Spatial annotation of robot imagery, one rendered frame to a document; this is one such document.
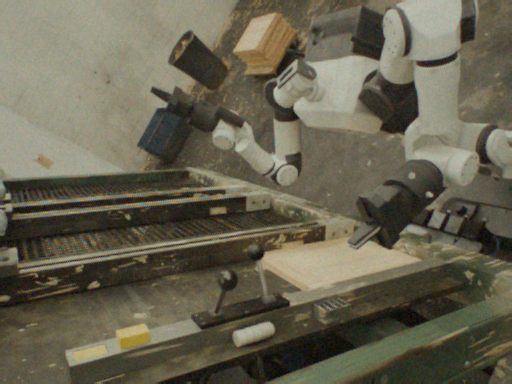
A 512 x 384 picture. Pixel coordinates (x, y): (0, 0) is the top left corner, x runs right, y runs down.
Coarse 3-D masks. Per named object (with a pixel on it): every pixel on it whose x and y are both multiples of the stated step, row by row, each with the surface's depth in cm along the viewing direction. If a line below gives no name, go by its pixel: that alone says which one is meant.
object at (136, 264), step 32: (320, 224) 134; (352, 224) 140; (0, 256) 90; (96, 256) 102; (128, 256) 102; (160, 256) 106; (192, 256) 111; (224, 256) 116; (0, 288) 89; (32, 288) 92; (64, 288) 96
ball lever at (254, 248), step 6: (252, 246) 85; (258, 246) 85; (252, 252) 84; (258, 252) 84; (264, 252) 85; (252, 258) 85; (258, 258) 85; (258, 264) 85; (258, 270) 85; (264, 276) 85; (264, 282) 84; (264, 288) 84; (264, 294) 84; (264, 300) 83; (270, 300) 83
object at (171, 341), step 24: (408, 264) 109; (432, 264) 109; (312, 288) 93; (336, 288) 93; (360, 288) 94; (384, 288) 99; (288, 312) 84; (312, 312) 88; (168, 336) 72; (192, 336) 74; (216, 336) 76; (72, 360) 65; (96, 360) 65; (120, 360) 67; (144, 360) 70
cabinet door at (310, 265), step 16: (336, 240) 135; (272, 256) 119; (288, 256) 120; (304, 256) 121; (320, 256) 121; (336, 256) 121; (352, 256) 121; (368, 256) 122; (384, 256) 122; (400, 256) 121; (288, 272) 108; (304, 272) 108; (320, 272) 109; (336, 272) 109; (352, 272) 109; (368, 272) 109; (304, 288) 101
